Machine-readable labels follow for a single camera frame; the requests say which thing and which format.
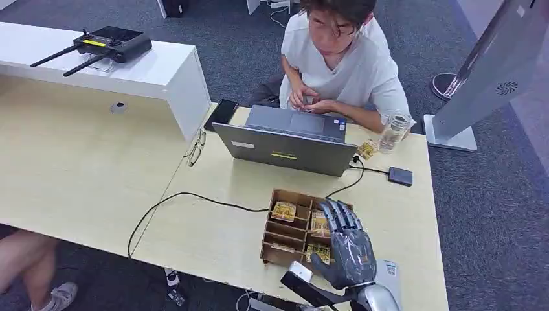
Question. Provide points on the thin-framed eyeglasses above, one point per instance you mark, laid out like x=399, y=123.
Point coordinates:
x=195, y=154

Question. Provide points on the person's right hand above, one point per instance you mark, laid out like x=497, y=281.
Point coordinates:
x=302, y=94

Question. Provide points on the stack of yellow cards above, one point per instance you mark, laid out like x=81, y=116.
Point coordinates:
x=367, y=149

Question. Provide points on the white power strip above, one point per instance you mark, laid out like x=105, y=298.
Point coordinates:
x=279, y=4

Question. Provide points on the black controller with antennas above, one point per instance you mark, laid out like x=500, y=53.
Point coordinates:
x=113, y=44

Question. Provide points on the white sneaker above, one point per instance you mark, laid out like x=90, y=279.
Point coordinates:
x=60, y=296

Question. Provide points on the white box with code label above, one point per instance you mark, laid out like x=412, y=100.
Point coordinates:
x=391, y=272

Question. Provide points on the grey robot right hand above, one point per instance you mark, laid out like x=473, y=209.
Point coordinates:
x=349, y=253

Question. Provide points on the person in pale shirt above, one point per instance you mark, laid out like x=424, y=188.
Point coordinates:
x=356, y=73

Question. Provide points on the yellow printed card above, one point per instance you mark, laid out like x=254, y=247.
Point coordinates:
x=319, y=224
x=317, y=253
x=284, y=211

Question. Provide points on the black power adapter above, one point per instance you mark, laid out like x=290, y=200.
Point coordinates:
x=176, y=296

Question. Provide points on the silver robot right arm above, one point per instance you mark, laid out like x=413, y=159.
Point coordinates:
x=379, y=298

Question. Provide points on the round desk grommet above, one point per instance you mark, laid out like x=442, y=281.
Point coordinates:
x=118, y=107

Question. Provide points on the dark external drive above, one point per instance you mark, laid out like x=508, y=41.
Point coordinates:
x=400, y=176

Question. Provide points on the wooden compartment box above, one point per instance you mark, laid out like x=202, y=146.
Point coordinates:
x=285, y=238

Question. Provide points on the clear glass jar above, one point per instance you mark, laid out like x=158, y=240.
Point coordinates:
x=393, y=133

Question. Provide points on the person's bare leg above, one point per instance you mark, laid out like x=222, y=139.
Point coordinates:
x=23, y=262

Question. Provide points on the silver kiosk stand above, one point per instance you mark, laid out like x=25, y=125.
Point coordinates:
x=493, y=73

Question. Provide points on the grey laptop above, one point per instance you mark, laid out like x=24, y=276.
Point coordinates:
x=287, y=152

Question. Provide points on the white desk shelf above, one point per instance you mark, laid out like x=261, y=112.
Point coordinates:
x=141, y=73

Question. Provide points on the white plug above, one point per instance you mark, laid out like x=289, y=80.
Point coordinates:
x=172, y=278

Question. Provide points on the person's left hand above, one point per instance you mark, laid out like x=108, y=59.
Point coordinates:
x=324, y=106

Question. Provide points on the black smartphone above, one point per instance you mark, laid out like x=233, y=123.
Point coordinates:
x=221, y=115

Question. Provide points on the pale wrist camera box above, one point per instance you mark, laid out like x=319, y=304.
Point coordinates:
x=300, y=271

